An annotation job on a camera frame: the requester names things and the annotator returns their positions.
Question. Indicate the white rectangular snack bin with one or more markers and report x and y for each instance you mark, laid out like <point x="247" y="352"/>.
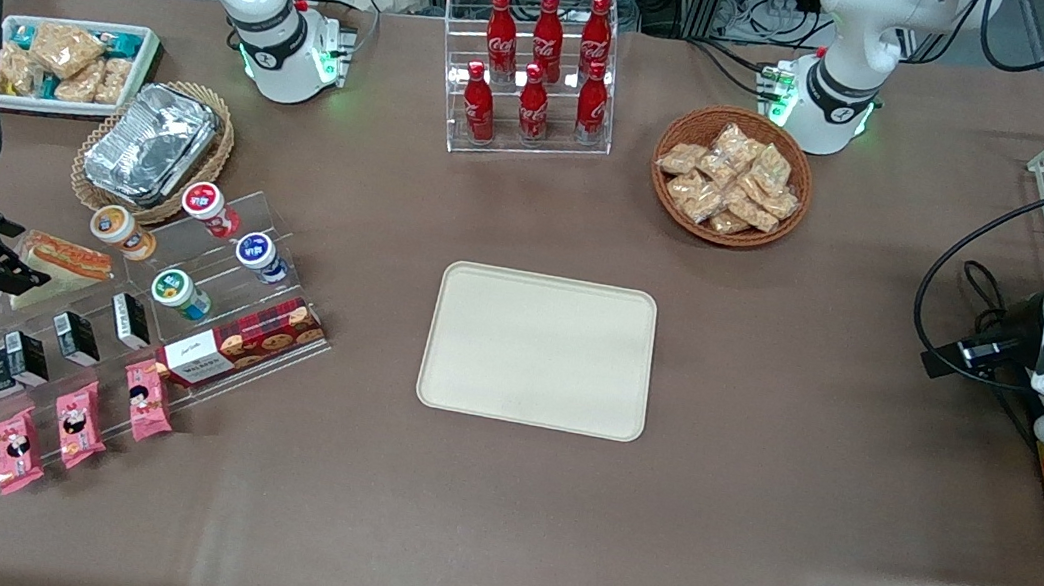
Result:
<point x="62" y="108"/>

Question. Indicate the green lid yogurt cup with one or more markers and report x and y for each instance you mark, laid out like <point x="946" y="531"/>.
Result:
<point x="176" y="289"/>

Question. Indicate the orange lid yogurt cup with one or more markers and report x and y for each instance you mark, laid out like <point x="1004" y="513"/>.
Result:
<point x="117" y="228"/>

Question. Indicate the pink snack packet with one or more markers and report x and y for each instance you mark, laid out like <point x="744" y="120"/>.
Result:
<point x="79" y="424"/>
<point x="148" y="400"/>
<point x="15" y="451"/>

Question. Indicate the puffed grain snack pack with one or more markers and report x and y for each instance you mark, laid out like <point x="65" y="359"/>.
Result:
<point x="113" y="80"/>
<point x="65" y="49"/>
<point x="22" y="73"/>
<point x="81" y="86"/>

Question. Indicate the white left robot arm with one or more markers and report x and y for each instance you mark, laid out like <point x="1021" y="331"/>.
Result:
<point x="846" y="94"/>

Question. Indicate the round brown wicker basket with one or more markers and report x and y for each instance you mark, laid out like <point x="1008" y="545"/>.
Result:
<point x="669" y="207"/>

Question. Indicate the red plaid cookie box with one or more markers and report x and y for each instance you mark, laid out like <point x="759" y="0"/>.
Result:
<point x="254" y="338"/>

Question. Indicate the blue lid yogurt cup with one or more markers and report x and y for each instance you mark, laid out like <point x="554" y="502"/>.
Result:
<point x="258" y="253"/>

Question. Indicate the silver foil container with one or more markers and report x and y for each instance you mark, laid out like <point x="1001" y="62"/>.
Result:
<point x="148" y="143"/>

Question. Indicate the beige rectangular tray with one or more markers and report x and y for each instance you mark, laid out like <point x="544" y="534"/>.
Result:
<point x="537" y="350"/>

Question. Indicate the red cola bottle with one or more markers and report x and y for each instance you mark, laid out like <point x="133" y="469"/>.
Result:
<point x="591" y="111"/>
<point x="477" y="111"/>
<point x="533" y="111"/>
<point x="502" y="33"/>
<point x="548" y="34"/>
<point x="596" y="36"/>

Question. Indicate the oval light wicker basket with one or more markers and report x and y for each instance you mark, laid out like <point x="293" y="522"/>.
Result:
<point x="194" y="179"/>

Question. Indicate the red lid yogurt cup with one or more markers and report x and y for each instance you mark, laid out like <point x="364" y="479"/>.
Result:
<point x="209" y="203"/>

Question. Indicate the clear acrylic bottle rack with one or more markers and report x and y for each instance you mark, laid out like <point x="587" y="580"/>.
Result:
<point x="590" y="156"/>

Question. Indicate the triangle sandwich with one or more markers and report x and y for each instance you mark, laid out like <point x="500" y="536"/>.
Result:
<point x="72" y="264"/>

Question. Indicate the clear acrylic stepped stand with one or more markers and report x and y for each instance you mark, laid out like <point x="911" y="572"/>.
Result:
<point x="288" y="232"/>

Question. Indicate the teal snack packet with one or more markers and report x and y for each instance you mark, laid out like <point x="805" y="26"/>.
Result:
<point x="21" y="36"/>
<point x="123" y="43"/>

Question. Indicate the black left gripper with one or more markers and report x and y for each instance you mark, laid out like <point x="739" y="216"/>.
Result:
<point x="1008" y="342"/>

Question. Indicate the clear-wrapped rice cracker pack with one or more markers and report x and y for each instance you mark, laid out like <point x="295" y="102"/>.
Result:
<point x="728" y="223"/>
<point x="752" y="212"/>
<point x="681" y="159"/>
<point x="696" y="197"/>
<point x="770" y="169"/>
<point x="735" y="145"/>

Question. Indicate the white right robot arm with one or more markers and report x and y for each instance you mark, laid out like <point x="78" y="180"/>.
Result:
<point x="258" y="36"/>

